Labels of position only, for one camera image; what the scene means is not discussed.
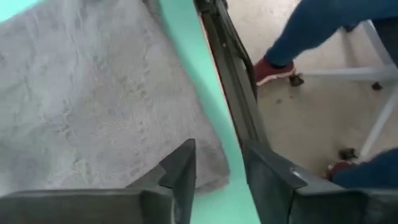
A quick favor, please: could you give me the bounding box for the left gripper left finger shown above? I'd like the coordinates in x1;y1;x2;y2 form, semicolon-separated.
0;138;197;224

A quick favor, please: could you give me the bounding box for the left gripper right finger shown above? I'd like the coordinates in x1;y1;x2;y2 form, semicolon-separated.
242;141;398;224

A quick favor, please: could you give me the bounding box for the grey towel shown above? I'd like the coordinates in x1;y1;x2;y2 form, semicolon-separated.
0;0;231;197

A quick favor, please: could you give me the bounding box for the person's red shoe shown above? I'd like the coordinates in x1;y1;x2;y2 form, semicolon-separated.
253;55;296;87
325;160;355;181

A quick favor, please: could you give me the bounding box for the green table mat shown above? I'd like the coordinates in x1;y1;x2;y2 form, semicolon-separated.
0;0;262;224

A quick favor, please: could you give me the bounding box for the person's leg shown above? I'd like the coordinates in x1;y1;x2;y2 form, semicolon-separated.
329;148;398;190
266;0;398;68

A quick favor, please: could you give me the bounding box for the grey office chair base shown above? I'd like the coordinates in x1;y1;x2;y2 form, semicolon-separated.
289;19;398;161

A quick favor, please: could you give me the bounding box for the black metal table frame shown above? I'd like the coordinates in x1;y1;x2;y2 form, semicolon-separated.
192;0;270;150

